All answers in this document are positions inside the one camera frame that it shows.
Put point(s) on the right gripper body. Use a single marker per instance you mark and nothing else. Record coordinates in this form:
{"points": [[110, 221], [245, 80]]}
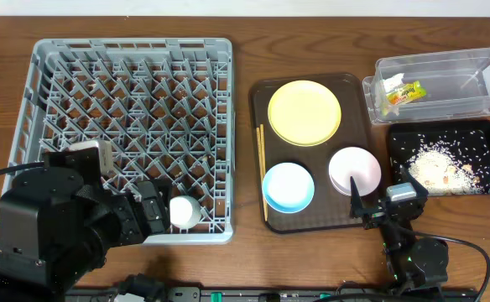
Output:
{"points": [[377, 214]]}

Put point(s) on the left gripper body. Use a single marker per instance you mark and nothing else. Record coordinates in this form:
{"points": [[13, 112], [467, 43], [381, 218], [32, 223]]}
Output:
{"points": [[153, 208]]}

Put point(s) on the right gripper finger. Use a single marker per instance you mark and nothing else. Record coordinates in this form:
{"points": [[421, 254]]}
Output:
{"points": [[406, 177], [356, 201]]}

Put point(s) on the small white cup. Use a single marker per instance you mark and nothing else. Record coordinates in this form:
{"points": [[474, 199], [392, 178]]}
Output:
{"points": [[184, 211]]}

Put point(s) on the rice food scraps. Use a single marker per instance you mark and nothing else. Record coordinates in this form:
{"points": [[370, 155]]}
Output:
{"points": [[449, 162]]}

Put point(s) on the light blue bowl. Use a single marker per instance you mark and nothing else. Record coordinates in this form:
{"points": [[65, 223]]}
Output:
{"points": [[288, 188]]}

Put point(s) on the green snack wrapper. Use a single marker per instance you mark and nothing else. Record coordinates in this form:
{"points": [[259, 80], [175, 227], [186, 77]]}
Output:
{"points": [[406, 93]]}

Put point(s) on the white napkin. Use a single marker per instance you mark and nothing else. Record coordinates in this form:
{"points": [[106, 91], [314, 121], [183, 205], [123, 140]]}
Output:
{"points": [[386, 99]]}

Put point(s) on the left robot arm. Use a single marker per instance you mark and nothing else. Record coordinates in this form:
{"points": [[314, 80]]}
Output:
{"points": [[57, 224]]}

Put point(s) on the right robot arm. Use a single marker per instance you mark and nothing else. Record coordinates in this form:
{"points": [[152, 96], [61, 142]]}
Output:
{"points": [[416, 261]]}

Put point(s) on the black waste tray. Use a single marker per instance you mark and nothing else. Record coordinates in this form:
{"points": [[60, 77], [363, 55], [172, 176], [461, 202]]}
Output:
{"points": [[479, 125]]}

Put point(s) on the dark brown serving tray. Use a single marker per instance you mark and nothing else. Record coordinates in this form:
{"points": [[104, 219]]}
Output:
{"points": [[328, 209]]}

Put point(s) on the grey plastic dish rack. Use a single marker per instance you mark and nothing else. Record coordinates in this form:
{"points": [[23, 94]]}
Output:
{"points": [[164, 104]]}

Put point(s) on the yellow plate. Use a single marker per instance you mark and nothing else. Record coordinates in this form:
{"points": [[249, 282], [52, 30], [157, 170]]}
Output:
{"points": [[304, 113]]}

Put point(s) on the clear plastic bin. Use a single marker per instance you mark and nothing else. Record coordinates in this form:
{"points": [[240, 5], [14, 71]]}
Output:
{"points": [[457, 84]]}

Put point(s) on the right wooden chopstick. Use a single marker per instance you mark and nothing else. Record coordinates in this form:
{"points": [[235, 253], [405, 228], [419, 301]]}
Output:
{"points": [[262, 149]]}

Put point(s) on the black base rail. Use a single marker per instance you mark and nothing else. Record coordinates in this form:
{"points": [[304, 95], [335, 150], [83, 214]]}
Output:
{"points": [[348, 291]]}

